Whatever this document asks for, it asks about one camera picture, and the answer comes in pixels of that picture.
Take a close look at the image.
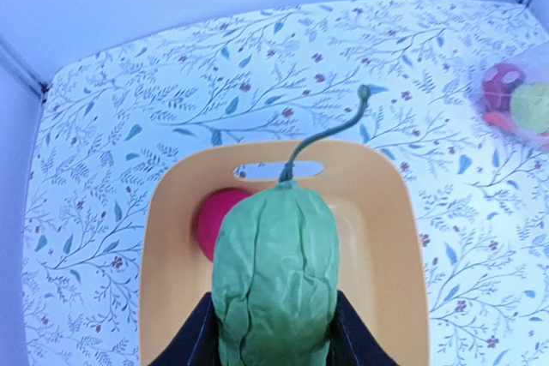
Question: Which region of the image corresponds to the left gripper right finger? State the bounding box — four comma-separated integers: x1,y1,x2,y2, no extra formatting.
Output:
328,291,398,366

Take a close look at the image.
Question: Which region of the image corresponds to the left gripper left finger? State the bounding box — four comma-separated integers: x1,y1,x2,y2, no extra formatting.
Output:
152,292,221,366

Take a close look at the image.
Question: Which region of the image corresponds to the green toy cucumber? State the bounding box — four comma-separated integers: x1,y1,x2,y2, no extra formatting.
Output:
212,85,371,365

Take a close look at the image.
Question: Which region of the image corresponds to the red toy apple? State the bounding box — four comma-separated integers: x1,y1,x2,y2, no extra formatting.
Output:
196,188,251,261

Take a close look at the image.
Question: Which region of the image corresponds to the yellow plastic basket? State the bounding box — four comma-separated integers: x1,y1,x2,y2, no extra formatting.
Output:
139,140,430,365

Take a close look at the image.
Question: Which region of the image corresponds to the orange toy carrot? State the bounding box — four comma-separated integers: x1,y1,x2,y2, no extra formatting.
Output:
482,112,548,138

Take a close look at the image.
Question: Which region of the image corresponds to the clear zip top bag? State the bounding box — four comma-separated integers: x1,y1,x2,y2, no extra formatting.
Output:
470,42,548,151

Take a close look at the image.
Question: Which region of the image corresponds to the red toy tomato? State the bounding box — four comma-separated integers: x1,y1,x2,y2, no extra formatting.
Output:
481,63,525,112

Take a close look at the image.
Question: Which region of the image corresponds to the green toy lime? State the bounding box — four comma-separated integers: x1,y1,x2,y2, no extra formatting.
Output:
510,83,548,133

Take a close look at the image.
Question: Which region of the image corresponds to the floral table mat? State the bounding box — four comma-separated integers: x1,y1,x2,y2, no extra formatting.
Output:
22,0,548,365

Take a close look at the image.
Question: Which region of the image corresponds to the left aluminium frame post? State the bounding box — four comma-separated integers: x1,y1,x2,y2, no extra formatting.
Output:
0,36,50,104

